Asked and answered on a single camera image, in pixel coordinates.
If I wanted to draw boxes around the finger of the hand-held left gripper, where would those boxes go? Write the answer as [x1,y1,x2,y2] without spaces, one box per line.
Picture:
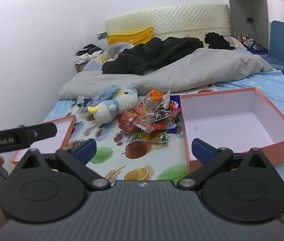
[26,122,58,144]

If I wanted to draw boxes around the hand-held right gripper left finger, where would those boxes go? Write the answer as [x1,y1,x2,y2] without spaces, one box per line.
[10,139,111,191]

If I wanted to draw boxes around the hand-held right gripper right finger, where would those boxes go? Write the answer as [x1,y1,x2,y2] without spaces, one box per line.
[177,139,276,191]

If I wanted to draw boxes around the pink cardboard box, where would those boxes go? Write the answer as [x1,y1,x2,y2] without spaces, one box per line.
[180,87,284,175]

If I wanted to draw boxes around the pile of snack packets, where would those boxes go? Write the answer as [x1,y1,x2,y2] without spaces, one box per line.
[117,98,182,145]

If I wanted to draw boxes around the grey snack packet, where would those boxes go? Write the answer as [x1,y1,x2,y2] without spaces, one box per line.
[144,95,168,110]

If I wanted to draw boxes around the orange snack packet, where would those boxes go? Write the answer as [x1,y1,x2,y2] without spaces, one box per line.
[147,88,165,103]

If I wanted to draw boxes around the pink box lid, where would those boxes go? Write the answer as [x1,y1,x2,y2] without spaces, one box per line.
[11,115,77,166]

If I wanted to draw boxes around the fruit print mat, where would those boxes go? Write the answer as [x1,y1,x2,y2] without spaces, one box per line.
[43,83,217,182]

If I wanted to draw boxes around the white blue plush penguin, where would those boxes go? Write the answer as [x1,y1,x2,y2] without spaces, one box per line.
[87,88,139,125]

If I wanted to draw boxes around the grey duvet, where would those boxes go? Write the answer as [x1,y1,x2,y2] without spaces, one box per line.
[58,48,274,100]

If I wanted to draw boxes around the pastel checked blanket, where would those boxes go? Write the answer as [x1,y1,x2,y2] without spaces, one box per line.
[82,43,132,72]

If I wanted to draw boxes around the pile of mixed clothes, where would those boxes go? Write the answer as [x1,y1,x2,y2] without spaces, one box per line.
[74,44,103,73]

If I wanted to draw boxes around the black jacket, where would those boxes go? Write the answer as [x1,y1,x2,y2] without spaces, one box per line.
[102,36,204,76]

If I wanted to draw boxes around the black clothes heap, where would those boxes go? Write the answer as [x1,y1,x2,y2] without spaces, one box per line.
[204,32,236,51]

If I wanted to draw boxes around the cream pillow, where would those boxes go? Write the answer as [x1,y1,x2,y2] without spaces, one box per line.
[228,36,248,50]

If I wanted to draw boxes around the blue storage tray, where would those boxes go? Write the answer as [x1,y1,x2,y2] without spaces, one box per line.
[247,46,269,56]

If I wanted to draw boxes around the row of small bottles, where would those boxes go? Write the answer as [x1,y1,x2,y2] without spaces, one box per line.
[233,33,260,48]

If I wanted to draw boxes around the yellow pillow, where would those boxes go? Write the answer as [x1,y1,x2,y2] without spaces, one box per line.
[106,27,155,46]

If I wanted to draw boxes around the cream quilted headboard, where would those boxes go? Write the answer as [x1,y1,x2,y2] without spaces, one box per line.
[105,4,231,41]

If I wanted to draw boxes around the blue covered chair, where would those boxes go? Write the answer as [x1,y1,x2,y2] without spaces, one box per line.
[267,20,284,71]

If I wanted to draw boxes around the white wall cabinet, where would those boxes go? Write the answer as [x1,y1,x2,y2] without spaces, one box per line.
[226,0,284,56]

